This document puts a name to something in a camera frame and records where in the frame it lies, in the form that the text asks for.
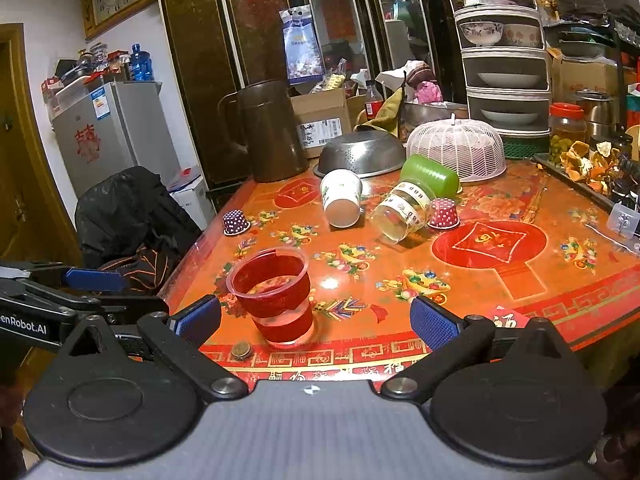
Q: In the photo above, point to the orange peels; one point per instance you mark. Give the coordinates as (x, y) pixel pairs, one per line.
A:
(580, 160)

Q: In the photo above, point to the black pot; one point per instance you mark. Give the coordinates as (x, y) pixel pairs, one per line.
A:
(75, 67)

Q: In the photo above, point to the white plate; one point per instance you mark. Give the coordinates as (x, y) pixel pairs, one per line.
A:
(510, 117)

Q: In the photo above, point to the cola bottle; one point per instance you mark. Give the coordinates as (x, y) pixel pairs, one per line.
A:
(372, 105)

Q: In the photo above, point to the brown plastic pitcher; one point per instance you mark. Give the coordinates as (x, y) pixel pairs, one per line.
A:
(270, 130)

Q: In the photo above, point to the wooden door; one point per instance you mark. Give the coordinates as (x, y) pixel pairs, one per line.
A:
(20, 160)

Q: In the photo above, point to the white mesh food cover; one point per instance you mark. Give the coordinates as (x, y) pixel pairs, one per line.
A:
(460, 145)

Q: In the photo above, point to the green plastic basket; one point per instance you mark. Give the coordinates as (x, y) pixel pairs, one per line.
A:
(525, 147)

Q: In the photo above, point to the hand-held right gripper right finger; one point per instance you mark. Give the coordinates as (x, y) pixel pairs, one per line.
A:
(432, 322)

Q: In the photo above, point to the pink knitted cloth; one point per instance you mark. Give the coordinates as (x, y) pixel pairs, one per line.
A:
(425, 87)

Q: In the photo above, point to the dark tray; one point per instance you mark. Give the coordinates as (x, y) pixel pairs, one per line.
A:
(550, 167)

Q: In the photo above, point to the cardboard box with label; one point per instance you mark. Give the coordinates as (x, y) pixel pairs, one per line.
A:
(320, 120)

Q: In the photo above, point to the pink patterned bowl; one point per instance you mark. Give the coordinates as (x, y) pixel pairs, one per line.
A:
(522, 36)

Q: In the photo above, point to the floral ceramic bowl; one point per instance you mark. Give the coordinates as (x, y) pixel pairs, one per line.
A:
(480, 34)

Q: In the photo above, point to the white paper cup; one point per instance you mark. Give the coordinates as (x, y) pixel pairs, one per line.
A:
(340, 195)

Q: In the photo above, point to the coin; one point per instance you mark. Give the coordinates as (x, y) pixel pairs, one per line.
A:
(240, 350)

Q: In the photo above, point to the clear plastic cup red band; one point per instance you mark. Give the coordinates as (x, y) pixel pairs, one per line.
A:
(272, 300)

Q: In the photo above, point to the olive cloth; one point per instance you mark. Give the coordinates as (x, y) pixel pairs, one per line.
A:
(392, 110)

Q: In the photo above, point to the glass jar red lid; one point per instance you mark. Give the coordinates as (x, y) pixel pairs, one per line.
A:
(567, 130)

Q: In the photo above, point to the glass jar with tape label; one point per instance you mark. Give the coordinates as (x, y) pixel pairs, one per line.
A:
(400, 212)

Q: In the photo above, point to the dark mirrored wardrobe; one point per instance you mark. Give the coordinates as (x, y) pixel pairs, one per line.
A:
(200, 35)

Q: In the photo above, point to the blue and white plastic bag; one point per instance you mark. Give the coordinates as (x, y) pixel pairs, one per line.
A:
(300, 45)

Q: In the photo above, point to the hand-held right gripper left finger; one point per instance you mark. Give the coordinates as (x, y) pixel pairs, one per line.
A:
(197, 317)

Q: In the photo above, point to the metal colander bowl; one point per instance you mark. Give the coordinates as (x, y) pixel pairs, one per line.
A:
(360, 152)

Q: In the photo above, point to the steel kettle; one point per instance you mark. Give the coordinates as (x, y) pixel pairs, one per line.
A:
(597, 115)

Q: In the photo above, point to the metal basin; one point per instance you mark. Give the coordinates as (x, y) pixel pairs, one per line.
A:
(435, 112)

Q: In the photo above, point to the purple polka-dot cup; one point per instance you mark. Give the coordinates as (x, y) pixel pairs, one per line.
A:
(235, 222)

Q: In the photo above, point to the black jacket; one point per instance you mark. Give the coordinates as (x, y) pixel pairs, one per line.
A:
(130, 215)

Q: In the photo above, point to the white carton box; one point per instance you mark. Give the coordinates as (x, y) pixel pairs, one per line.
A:
(192, 200)

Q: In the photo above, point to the red polka-dot cup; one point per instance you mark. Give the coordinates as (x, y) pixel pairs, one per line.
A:
(443, 214)

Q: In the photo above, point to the grey refrigerator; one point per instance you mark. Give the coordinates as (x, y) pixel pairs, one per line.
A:
(115, 130)

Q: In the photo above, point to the green plastic cup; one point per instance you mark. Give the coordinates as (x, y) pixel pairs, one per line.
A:
(430, 172)

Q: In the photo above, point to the white tiered dish rack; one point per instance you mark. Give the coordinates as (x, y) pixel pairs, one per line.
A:
(500, 52)

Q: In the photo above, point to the large cardboard box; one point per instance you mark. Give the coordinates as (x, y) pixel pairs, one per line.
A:
(585, 77)

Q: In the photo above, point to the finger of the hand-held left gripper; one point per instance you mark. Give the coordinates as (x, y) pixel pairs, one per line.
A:
(125, 305)
(92, 280)

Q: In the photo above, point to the small clear plastic box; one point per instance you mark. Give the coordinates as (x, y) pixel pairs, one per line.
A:
(622, 220)

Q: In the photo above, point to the red envelope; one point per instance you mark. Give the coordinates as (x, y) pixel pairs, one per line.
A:
(505, 316)

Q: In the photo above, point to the blue water bottle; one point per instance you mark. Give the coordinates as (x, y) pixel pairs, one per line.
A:
(141, 65)

